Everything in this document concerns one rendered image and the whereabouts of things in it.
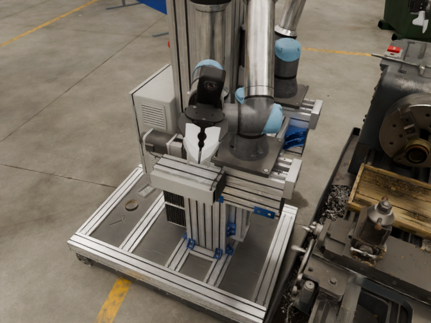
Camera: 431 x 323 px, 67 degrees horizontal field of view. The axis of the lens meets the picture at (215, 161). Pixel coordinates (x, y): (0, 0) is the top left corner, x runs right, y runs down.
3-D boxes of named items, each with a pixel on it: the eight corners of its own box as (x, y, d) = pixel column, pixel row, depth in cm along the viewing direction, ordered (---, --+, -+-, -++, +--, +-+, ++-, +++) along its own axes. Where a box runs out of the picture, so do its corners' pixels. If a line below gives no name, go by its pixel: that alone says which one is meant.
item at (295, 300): (303, 255, 147) (312, 222, 132) (324, 265, 144) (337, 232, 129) (281, 305, 130) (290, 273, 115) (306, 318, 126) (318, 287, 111)
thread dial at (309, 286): (301, 291, 118) (306, 276, 111) (311, 296, 116) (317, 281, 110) (298, 300, 115) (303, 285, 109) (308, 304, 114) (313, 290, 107)
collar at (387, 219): (369, 202, 106) (372, 197, 104) (395, 212, 103) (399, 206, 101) (364, 219, 101) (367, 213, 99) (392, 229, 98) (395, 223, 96)
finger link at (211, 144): (214, 186, 55) (216, 152, 62) (219, 159, 51) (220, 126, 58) (195, 183, 55) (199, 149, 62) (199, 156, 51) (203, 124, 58)
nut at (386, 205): (377, 202, 102) (381, 195, 100) (391, 207, 101) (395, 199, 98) (375, 211, 100) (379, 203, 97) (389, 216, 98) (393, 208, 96)
